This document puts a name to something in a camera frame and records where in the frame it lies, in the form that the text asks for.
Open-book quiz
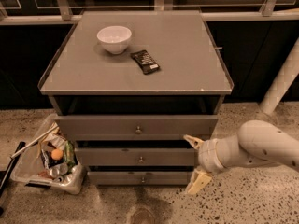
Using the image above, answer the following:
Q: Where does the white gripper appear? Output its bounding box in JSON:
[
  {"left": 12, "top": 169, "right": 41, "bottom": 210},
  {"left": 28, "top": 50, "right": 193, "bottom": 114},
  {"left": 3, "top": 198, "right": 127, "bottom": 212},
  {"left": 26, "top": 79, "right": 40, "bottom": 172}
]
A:
[{"left": 183, "top": 134, "right": 225, "bottom": 195}]

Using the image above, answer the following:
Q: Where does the grey drawer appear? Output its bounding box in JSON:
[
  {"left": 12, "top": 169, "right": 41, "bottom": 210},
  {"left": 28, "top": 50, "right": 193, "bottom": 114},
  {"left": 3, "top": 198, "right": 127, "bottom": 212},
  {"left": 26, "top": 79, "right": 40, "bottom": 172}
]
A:
[
  {"left": 87, "top": 172, "right": 192, "bottom": 186},
  {"left": 55, "top": 115, "right": 218, "bottom": 141},
  {"left": 75, "top": 148, "right": 198, "bottom": 166}
]

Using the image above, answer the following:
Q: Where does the white stick in bin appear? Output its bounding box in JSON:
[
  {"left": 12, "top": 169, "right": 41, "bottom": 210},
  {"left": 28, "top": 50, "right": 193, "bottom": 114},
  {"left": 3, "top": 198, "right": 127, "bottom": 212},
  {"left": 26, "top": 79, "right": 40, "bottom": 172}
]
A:
[{"left": 10, "top": 124, "right": 58, "bottom": 159}]

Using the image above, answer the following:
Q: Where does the green snack bag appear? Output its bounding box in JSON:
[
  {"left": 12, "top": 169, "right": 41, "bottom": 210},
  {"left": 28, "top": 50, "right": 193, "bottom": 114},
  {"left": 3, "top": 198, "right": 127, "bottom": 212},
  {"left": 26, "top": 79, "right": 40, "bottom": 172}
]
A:
[{"left": 64, "top": 141, "right": 76, "bottom": 170}]

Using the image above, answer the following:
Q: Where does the clear plastic bin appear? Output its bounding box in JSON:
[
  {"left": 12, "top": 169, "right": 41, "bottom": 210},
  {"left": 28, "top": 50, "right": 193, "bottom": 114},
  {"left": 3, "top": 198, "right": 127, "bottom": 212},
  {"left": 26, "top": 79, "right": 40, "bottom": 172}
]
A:
[{"left": 12, "top": 114, "right": 86, "bottom": 194}]

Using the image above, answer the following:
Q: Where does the white diagonal pillar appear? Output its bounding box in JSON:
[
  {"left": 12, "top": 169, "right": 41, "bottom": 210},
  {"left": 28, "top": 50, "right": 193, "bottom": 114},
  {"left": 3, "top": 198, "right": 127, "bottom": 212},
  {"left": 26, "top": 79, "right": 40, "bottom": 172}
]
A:
[{"left": 259, "top": 38, "right": 299, "bottom": 115}]

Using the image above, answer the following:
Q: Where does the black snack bar wrapper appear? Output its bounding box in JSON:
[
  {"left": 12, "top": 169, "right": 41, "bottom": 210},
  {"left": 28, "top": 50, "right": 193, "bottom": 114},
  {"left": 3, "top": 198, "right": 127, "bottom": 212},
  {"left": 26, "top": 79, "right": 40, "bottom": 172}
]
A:
[{"left": 130, "top": 49, "right": 160, "bottom": 75}]

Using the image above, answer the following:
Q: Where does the white ceramic bowl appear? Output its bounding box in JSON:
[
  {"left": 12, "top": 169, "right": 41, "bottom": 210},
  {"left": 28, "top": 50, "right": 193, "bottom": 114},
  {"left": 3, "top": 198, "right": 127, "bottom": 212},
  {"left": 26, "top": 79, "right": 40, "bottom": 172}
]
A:
[{"left": 97, "top": 26, "right": 132, "bottom": 54}]

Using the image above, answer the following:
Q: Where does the grey drawer cabinet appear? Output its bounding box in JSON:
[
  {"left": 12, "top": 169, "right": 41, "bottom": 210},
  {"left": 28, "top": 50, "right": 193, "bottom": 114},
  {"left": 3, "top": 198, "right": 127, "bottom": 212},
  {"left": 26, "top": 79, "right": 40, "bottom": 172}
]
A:
[{"left": 39, "top": 11, "right": 233, "bottom": 173}]

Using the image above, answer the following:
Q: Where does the metal window railing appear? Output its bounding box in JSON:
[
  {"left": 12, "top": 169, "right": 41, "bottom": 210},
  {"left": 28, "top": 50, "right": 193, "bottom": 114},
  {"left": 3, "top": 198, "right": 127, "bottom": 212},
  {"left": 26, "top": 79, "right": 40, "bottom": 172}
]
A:
[{"left": 0, "top": 0, "right": 299, "bottom": 25}]

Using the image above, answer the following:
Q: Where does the grey bottom drawer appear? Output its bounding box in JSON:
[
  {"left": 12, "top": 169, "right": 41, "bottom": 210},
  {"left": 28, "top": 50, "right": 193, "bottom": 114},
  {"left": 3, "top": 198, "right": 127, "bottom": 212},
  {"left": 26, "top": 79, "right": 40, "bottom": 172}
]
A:
[{"left": 87, "top": 172, "right": 192, "bottom": 186}]

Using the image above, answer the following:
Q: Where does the black stick on floor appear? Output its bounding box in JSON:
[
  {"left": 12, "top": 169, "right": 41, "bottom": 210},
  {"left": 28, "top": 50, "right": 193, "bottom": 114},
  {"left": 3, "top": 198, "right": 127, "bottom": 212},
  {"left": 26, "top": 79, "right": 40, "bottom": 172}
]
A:
[{"left": 0, "top": 141, "right": 27, "bottom": 217}]

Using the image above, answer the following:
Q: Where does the grey middle drawer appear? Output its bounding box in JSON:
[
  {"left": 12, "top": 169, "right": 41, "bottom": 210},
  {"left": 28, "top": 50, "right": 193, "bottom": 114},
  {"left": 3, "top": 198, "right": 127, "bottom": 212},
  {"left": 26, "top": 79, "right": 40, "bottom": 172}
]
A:
[{"left": 75, "top": 148, "right": 198, "bottom": 166}]

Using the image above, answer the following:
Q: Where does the round floor drain cover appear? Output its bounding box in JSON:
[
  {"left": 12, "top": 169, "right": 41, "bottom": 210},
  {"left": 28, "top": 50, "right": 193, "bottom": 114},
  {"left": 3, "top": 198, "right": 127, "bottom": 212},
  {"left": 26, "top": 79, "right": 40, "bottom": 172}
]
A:
[{"left": 126, "top": 205, "right": 156, "bottom": 224}]

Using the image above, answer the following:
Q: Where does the silver can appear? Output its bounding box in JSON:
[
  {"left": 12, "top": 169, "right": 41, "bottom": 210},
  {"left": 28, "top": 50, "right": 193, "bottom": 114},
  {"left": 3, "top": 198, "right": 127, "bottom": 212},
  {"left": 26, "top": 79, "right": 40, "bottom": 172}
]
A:
[{"left": 49, "top": 163, "right": 68, "bottom": 178}]

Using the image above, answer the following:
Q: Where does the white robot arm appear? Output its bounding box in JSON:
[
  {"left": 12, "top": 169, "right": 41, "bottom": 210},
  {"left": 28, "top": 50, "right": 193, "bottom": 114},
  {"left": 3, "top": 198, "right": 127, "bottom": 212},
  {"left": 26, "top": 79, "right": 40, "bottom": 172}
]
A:
[{"left": 184, "top": 120, "right": 299, "bottom": 195}]

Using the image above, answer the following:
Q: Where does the orange fruit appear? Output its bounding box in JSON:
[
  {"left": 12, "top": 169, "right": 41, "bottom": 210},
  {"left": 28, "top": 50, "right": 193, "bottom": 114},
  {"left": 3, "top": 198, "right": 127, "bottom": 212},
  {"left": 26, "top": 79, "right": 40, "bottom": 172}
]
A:
[{"left": 51, "top": 149, "right": 64, "bottom": 161}]

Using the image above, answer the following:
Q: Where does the grey top drawer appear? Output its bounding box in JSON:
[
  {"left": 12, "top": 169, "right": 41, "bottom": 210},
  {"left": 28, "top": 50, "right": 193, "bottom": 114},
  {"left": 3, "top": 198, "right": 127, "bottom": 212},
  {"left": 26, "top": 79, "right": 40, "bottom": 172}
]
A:
[{"left": 55, "top": 115, "right": 218, "bottom": 141}]

